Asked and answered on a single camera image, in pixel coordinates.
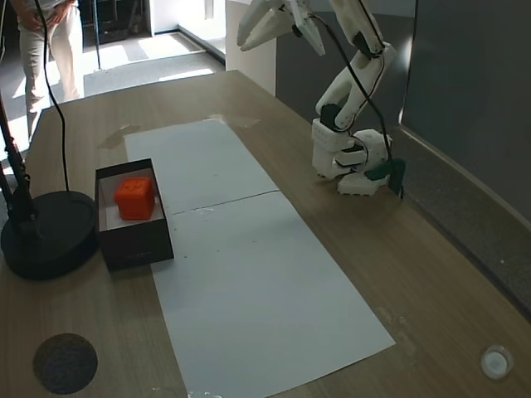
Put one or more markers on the black stand pole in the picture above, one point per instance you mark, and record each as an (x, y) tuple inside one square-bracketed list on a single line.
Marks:
[(20, 195)]

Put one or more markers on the thin dark pole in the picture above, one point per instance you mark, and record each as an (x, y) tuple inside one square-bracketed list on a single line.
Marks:
[(98, 37)]

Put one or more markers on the person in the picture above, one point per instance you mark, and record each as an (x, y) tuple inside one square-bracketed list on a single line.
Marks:
[(35, 54)]

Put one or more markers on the orange cube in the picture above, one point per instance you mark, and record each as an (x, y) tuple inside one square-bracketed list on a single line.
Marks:
[(134, 199)]

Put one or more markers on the white round cap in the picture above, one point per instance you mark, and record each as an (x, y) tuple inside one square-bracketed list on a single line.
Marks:
[(496, 361)]

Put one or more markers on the black round stand base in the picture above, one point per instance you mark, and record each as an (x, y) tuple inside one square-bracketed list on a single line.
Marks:
[(54, 240)]

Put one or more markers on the brown cardboard box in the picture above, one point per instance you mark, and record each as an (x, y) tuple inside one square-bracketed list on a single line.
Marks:
[(137, 248)]

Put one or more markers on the dark round cork disc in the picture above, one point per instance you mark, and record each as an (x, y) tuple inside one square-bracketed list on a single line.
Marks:
[(65, 364)]

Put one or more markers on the grey desk partition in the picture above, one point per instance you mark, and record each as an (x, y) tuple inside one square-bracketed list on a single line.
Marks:
[(469, 103)]

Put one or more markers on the white paper sheet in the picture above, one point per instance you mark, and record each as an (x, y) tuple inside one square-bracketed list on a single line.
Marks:
[(265, 298), (199, 166)]

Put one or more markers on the green table clamp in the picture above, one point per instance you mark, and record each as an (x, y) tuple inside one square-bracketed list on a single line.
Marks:
[(394, 168)]

